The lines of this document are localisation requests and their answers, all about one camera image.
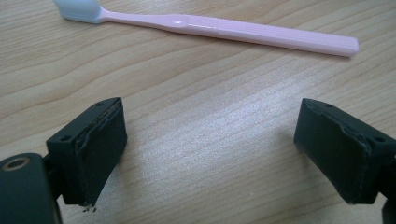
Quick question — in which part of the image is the pink toothbrush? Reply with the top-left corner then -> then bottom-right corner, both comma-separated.
51,0 -> 360,58

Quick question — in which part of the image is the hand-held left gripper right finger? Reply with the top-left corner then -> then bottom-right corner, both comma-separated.
293,97 -> 396,205

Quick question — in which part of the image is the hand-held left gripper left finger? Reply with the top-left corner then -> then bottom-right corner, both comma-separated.
46,96 -> 129,207

